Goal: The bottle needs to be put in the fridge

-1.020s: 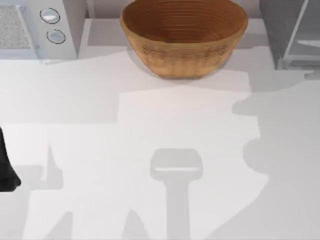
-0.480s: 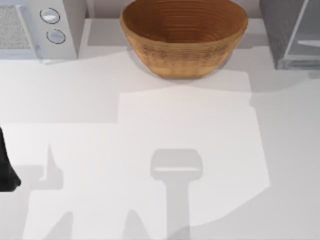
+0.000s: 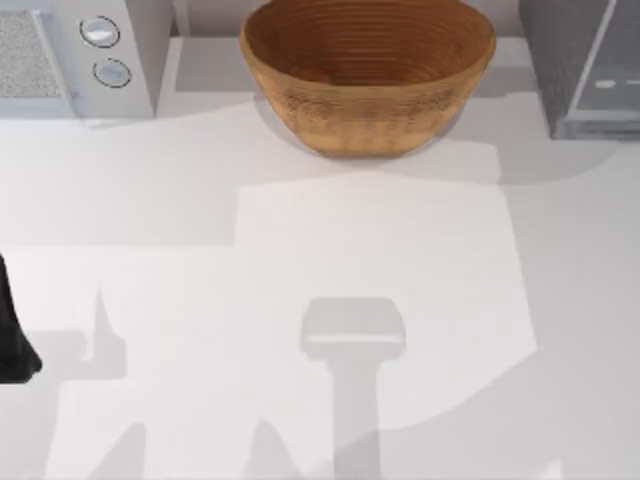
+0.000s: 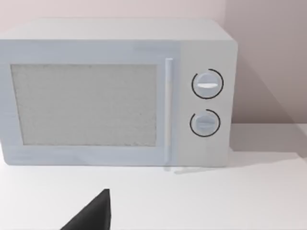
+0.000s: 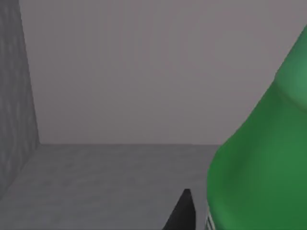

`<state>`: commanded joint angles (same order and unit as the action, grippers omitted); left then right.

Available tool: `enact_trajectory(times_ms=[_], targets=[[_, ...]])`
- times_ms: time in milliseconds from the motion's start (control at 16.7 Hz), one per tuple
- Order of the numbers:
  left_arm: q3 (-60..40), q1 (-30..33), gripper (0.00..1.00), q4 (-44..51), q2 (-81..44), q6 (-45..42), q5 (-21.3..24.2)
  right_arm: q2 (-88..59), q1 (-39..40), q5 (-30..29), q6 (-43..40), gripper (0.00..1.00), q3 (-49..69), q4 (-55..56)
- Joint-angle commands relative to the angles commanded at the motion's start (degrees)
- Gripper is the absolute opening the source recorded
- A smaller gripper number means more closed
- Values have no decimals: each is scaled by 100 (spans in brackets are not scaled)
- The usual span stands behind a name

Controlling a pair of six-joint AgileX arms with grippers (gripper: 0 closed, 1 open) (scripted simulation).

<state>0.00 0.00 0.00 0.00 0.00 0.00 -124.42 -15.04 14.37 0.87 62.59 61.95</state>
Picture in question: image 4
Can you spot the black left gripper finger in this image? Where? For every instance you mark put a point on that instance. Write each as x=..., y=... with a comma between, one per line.
x=96, y=213

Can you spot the small pale microwave knob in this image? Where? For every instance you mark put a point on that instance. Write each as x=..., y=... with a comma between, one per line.
x=205, y=123

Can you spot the pale microwave door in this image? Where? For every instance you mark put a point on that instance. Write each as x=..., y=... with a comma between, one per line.
x=84, y=52

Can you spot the large pale microwave knob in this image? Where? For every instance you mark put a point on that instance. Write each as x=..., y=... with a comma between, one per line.
x=207, y=83

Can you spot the pale microwave oven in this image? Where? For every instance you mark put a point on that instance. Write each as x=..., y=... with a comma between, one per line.
x=201, y=48

